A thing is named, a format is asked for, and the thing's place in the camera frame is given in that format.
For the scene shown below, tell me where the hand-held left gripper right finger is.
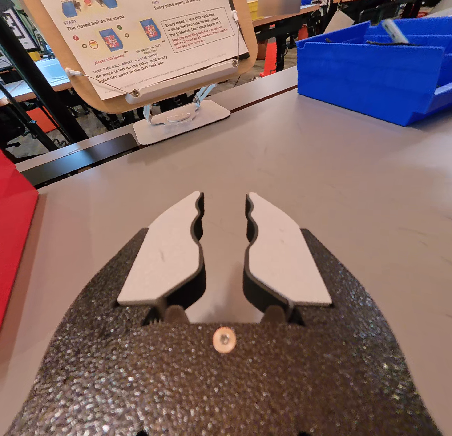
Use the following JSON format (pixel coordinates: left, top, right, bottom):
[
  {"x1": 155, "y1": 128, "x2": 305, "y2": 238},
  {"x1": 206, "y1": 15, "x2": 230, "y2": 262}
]
[{"x1": 243, "y1": 191, "x2": 333, "y2": 313}]

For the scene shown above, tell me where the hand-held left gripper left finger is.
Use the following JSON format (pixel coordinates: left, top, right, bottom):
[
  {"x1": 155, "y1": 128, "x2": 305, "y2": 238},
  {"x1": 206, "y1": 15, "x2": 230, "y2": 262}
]
[{"x1": 117, "y1": 191, "x2": 207, "y2": 313}]

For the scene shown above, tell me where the blue plastic bin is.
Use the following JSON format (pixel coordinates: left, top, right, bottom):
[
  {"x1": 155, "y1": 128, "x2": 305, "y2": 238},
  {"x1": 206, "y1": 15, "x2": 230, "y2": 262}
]
[{"x1": 296, "y1": 17, "x2": 452, "y2": 127}]

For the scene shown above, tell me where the black hub cable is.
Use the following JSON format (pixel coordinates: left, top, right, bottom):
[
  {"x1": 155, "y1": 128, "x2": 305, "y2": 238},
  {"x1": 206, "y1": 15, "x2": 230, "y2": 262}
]
[{"x1": 367, "y1": 40, "x2": 424, "y2": 47}]

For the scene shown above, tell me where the grey usb hub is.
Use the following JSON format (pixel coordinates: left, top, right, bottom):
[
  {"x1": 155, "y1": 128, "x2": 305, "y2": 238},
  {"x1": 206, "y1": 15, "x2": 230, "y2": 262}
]
[{"x1": 382, "y1": 19, "x2": 410, "y2": 44}]

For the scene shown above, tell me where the red plastic bin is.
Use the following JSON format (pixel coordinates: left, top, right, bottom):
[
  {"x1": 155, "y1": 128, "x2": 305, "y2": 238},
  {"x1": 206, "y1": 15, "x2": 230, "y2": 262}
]
[{"x1": 0, "y1": 150, "x2": 39, "y2": 332}]

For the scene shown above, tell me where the orange traffic cone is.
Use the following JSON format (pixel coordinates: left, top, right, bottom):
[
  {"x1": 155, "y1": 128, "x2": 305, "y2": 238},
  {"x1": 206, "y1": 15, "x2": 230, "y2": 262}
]
[{"x1": 261, "y1": 43, "x2": 277, "y2": 78}]

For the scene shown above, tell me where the printed instruction sheet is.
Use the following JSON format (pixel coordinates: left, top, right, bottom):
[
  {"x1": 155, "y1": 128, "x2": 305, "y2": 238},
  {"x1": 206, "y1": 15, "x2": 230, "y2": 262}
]
[{"x1": 32, "y1": 0, "x2": 249, "y2": 101}]

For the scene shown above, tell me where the black tripod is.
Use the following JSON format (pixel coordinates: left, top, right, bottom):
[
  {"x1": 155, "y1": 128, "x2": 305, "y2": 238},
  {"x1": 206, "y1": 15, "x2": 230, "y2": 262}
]
[{"x1": 0, "y1": 16, "x2": 89, "y2": 161}]

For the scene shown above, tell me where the instruction sheet on stand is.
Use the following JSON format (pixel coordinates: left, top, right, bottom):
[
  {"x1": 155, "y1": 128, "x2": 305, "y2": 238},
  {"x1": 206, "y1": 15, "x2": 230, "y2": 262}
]
[{"x1": 14, "y1": 0, "x2": 258, "y2": 145}]

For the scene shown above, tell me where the long wooden table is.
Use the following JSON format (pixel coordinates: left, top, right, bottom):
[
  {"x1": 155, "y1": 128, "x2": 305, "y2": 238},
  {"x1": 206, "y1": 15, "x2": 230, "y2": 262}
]
[{"x1": 252, "y1": 4, "x2": 320, "y2": 28}]

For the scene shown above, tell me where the black white marker board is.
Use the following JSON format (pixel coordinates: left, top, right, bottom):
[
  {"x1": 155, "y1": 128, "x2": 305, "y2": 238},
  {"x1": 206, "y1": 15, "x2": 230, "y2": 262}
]
[{"x1": 0, "y1": 2, "x2": 40, "y2": 53}]

